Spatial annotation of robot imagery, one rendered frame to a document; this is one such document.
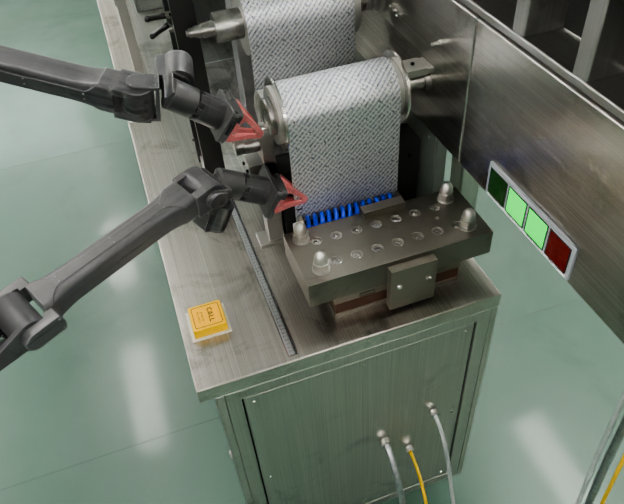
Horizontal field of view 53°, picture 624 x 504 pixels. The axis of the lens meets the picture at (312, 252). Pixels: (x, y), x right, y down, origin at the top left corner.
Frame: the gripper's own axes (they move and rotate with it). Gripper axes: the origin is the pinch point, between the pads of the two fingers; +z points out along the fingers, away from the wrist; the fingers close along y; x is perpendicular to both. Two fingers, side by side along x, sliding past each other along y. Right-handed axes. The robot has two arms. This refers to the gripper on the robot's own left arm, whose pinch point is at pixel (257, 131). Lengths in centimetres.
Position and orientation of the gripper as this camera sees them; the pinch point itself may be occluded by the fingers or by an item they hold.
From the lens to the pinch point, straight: 125.9
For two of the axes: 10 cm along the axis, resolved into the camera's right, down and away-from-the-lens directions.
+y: 3.5, 6.4, -6.9
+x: 5.5, -7.3, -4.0
